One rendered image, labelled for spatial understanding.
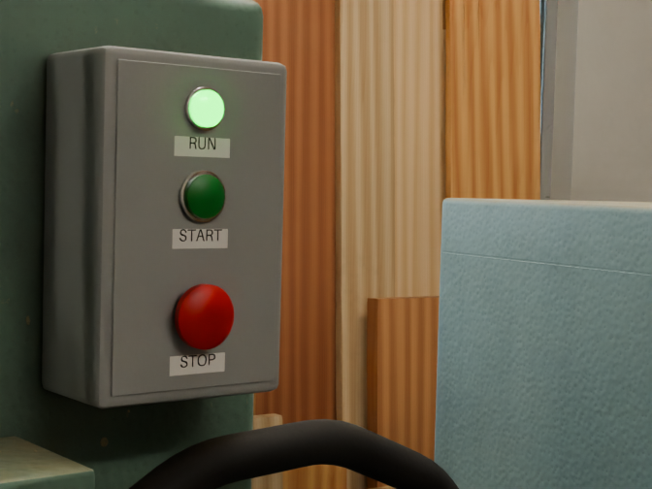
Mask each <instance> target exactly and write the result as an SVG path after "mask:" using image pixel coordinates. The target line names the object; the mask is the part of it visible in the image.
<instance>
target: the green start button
mask: <svg viewBox="0 0 652 489"><path fill-rule="evenodd" d="M225 197H226V196H225V188H224V185H223V183H222V181H221V179H220V178H219V177H218V176H217V175H216V174H214V173H213V172H210V171H205V170H200V171H195V172H193V173H191V174H189V175H188V176H187V177H186V178H185V179H184V181H183V182H182V184H181V186H180V190H179V203H180V207H181V209H182V211H183V212H184V214H185V215H186V216H187V217H188V218H190V219H191V220H193V221H196V222H209V221H212V220H214V219H215V218H217V217H218V216H219V214H220V213H221V211H222V209H223V207H224V204H225Z"/></svg>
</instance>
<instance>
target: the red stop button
mask: <svg viewBox="0 0 652 489"><path fill-rule="evenodd" d="M233 323H234V307H233V304H232V301H231V299H230V297H229V296H228V294H227V293H226V292H225V291H224V290H223V289H221V288H220V287H218V286H216V285H212V284H198V285H195V286H193V287H191V288H189V289H188V290H187V291H186V292H185V293H184V294H183V295H182V296H181V298H180V299H179V302H178V304H177V307H176V312H175V325H176V329H177V332H178V334H179V337H180V338H181V340H182V341H183V342H184V343H186V344H187V345H189V346H191V347H193V348H197V349H203V350H207V349H212V348H215V347H217V346H218V345H220V344H221V343H223V342H224V341H225V340H226V338H227V337H228V335H229V334H230V332H231V329H232V327H233Z"/></svg>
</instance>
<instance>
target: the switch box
mask: <svg viewBox="0 0 652 489"><path fill-rule="evenodd" d="M286 76H287V71H286V67H285V66H284V65H282V64H280V63H277V62H268V61H258V60H248V59H240V58H230V57H220V56H210V55H201V54H191V53H182V52H172V51H163V50H153V49H134V48H126V47H116V46H103V47H97V48H90V49H77V50H70V51H63V52H57V53H54V54H51V55H50V56H49V58H48V61H47V110H46V171H45V233H44V294H43V354H42V384H43V387H44V389H46V390H48V391H51V392H53V393H56V394H59V395H62V396H65V397H68V398H71V399H74V400H77V401H80V402H82V403H85V404H88V405H91V406H94V407H97V408H120V407H129V406H138V405H148V404H157V403H167V402H175V401H185V400H194V399H204V398H212V397H222V396H231V395H241V394H249V393H259V392H268V391H272V390H275V389H277V386H278V373H279V336H280V298H281V261H282V224H283V187H284V151H285V113H286ZM201 86H207V87H210V88H213V89H214V90H215V91H217V93H218V94H219V95H220V97H221V99H222V101H223V105H224V114H223V118H222V119H221V121H220V123H219V124H218V125H217V126H216V127H215V128H213V129H212V130H208V131H202V130H198V129H196V128H194V127H193V126H192V125H191V124H190V123H189V121H188V120H187V118H186V115H185V109H184V106H185V101H186V98H187V96H188V95H189V93H190V92H191V91H192V90H193V89H195V88H197V87H201ZM175 136H184V137H203V138H221V139H230V158H219V157H195V156H174V154H175ZM200 170H205V171H210V172H213V173H214V174H216V175H217V176H218V177H219V178H220V179H221V181H222V183H223V185H224V188H225V196H226V197H225V204H224V207H223V209H222V211H221V213H220V214H219V216H218V217H217V218H215V219H214V220H212V221H209V222H196V221H193V220H191V219H190V218H188V217H187V216H186V215H185V214H184V212H183V211H182V209H181V207H180V203H179V190H180V186H181V184H182V182H183V181H184V179H185V178H186V177H187V176H188V175H189V174H191V173H193V172H195V171H200ZM173 229H228V246H227V248H177V249H172V244H173ZM198 284H212V285H216V286H218V287H220V288H221V289H223V290H224V291H225V292H226V293H227V294H228V296H229V297H230V299H231V301H232V304H233V307H234V323H233V327H232V329H231V332H230V334H229V335H228V337H227V338H226V340H225V341H224V342H223V343H221V344H220V345H218V346H217V347H215V348H212V349H207V350H203V349H197V348H193V347H191V346H189V345H187V344H186V343H184V342H183V341H182V340H181V338H180V337H179V334H178V332H177V329H176V325H175V312H176V307H177V304H178V302H179V299H180V298H181V296H182V295H183V294H184V293H185V292H186V291H187V290H188V289H189V288H191V287H193V286H195V285H198ZM219 352H225V369H224V372H215V373H204V374H194V375H173V376H170V356H182V355H195V354H208V353H219Z"/></svg>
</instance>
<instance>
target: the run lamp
mask: <svg viewBox="0 0 652 489"><path fill-rule="evenodd" d="M184 109H185V115H186V118H187V120H188V121H189V123H190V124H191V125H192V126H193V127H194V128H196V129H198V130H202V131H208V130H212V129H213V128H215V127H216V126H217V125H218V124H219V123H220V121H221V119H222V118H223V114H224V105H223V101H222V99H221V97H220V95H219V94H218V93H217V91H215V90H214V89H213V88H210V87H207V86H201V87H197V88H195V89H193V90H192V91H191V92H190V93H189V95H188V96H187V98H186V101H185V106H184Z"/></svg>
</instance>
